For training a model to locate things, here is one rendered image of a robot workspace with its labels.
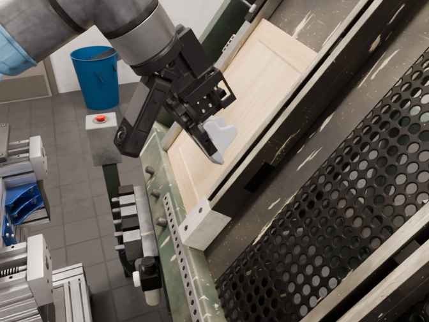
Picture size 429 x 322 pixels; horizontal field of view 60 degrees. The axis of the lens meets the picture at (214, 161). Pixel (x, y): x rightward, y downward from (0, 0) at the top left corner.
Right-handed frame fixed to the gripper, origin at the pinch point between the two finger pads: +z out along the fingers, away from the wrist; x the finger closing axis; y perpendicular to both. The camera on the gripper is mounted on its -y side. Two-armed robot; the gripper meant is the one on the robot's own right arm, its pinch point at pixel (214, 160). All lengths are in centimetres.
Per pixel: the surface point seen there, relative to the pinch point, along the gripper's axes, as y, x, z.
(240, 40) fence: 37, 62, 19
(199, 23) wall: 115, 347, 121
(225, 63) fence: 29, 64, 23
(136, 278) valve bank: -35, 34, 43
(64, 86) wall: -42, 366, 90
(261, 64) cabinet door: 33, 45, 21
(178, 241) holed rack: -17.9, 26.8, 35.2
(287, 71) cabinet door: 33.1, 32.0, 19.2
